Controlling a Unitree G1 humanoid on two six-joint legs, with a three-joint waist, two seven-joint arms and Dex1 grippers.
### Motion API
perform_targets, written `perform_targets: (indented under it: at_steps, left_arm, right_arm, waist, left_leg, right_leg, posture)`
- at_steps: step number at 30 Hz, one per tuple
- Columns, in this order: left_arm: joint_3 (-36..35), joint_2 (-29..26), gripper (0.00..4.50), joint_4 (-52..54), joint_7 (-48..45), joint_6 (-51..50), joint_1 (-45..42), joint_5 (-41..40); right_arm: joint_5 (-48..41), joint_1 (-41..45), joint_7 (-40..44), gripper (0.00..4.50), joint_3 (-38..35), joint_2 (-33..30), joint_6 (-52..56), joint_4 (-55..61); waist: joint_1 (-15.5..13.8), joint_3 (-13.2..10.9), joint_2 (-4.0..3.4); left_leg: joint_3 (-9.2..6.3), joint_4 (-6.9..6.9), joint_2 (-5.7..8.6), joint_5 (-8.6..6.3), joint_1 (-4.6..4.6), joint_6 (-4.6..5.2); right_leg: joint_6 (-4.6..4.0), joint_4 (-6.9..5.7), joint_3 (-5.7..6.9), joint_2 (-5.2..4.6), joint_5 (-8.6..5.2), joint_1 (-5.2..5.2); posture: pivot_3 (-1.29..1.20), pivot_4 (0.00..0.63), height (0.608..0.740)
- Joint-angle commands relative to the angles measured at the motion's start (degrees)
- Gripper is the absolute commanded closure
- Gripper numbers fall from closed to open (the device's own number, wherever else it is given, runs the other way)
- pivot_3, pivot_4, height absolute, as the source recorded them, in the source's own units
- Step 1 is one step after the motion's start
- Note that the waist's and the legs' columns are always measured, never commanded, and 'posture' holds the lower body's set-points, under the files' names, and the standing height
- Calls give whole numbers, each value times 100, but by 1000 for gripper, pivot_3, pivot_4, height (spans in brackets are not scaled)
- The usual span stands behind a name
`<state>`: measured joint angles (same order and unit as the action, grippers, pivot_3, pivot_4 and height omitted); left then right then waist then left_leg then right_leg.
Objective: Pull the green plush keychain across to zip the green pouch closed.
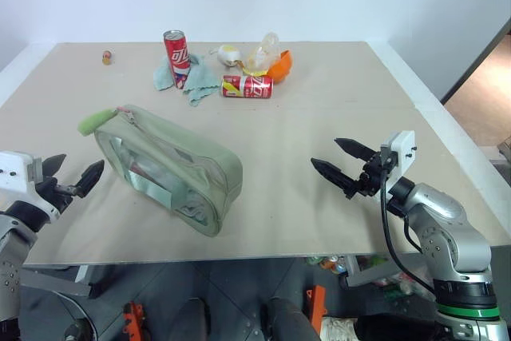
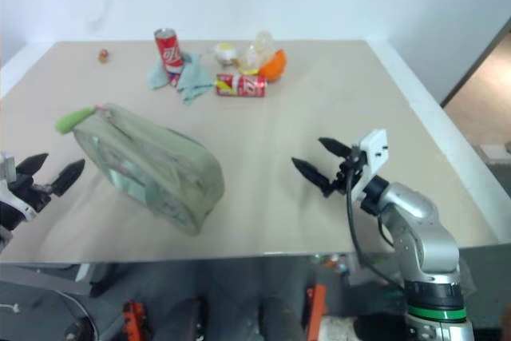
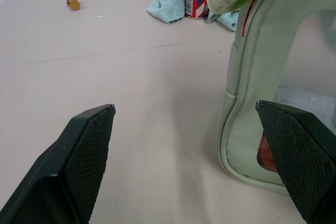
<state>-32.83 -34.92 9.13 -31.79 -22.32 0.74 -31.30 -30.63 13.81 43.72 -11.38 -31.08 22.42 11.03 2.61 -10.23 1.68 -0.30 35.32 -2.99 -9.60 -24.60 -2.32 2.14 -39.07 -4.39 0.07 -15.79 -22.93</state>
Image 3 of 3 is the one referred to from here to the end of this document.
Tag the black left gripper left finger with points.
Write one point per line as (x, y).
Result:
(65, 171)

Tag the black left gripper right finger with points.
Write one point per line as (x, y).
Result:
(302, 161)

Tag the pale green zip pouch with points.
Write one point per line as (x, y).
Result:
(246, 77)

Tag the orange item inside pouch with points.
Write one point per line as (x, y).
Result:
(265, 153)

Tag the small red yellow toy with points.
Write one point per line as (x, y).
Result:
(73, 3)

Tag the light blue towel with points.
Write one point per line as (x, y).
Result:
(169, 2)

